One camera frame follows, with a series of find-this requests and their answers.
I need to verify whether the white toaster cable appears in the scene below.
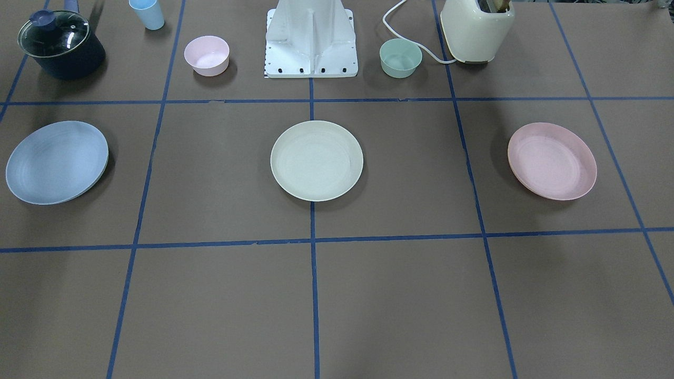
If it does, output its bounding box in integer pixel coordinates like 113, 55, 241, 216
382, 0, 457, 65

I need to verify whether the blue plate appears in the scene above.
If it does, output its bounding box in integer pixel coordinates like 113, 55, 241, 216
5, 121, 109, 205

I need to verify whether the glass pot lid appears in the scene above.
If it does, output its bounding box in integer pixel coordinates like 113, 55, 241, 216
17, 9, 92, 58

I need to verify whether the cream toaster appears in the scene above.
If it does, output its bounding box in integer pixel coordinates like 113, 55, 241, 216
440, 1, 516, 64

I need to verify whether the dark blue pot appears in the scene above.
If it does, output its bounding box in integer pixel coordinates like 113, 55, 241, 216
25, 1, 106, 80

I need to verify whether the cream plate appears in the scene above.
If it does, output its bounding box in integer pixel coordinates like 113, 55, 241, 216
270, 121, 364, 202

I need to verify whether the light blue cup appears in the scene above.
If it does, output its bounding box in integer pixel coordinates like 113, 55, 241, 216
128, 0, 165, 31

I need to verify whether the green bowl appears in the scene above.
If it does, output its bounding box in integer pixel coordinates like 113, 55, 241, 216
379, 38, 423, 78

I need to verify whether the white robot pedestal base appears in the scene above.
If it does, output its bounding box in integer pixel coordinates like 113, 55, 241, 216
264, 1, 359, 78

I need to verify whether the pink bowl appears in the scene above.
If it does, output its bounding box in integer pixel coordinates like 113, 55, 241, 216
184, 35, 230, 77

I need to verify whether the pink plate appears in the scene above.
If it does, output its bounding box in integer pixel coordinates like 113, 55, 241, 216
507, 122, 598, 201

